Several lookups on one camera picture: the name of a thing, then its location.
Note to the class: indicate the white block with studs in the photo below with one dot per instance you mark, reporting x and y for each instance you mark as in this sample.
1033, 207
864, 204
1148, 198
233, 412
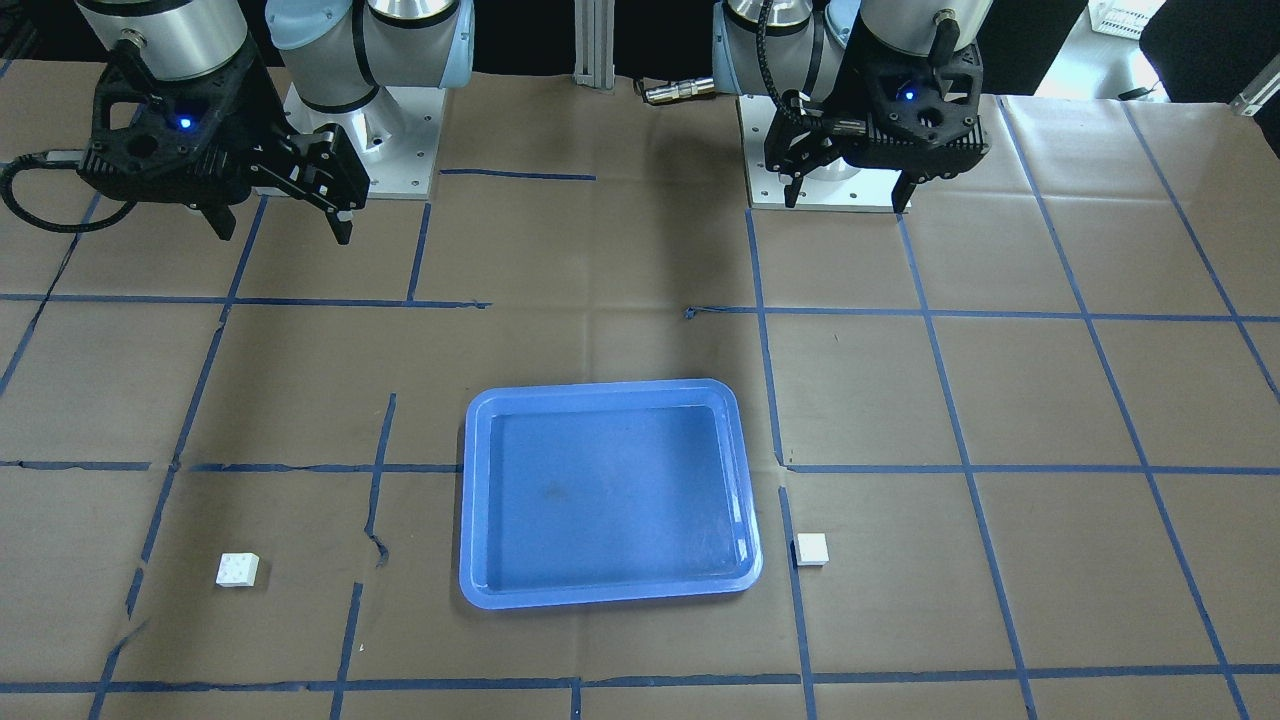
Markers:
237, 570

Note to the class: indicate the metal base plate image left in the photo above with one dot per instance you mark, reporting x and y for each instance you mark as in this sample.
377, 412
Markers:
396, 136

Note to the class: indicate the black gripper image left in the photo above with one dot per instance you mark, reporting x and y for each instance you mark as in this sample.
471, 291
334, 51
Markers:
252, 128

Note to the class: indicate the blue plastic tray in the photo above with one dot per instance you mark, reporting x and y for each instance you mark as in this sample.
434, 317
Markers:
606, 492

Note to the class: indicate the white basket in background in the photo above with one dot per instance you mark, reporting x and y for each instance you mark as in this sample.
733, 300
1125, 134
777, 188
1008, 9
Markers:
1123, 19

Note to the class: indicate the aluminium profile post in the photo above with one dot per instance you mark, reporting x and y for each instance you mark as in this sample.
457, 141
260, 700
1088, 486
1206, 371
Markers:
593, 44

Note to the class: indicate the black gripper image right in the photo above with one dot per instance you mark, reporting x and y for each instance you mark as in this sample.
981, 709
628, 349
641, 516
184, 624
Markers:
848, 98

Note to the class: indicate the metal base plate image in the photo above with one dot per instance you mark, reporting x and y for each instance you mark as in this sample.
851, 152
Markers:
396, 136
836, 187

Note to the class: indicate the plain white block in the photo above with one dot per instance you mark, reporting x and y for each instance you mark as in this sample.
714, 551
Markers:
811, 550

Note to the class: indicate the silver metal connector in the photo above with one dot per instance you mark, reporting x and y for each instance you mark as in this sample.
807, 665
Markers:
676, 91

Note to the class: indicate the metal base plate image right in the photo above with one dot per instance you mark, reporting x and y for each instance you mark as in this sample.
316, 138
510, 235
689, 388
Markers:
836, 187

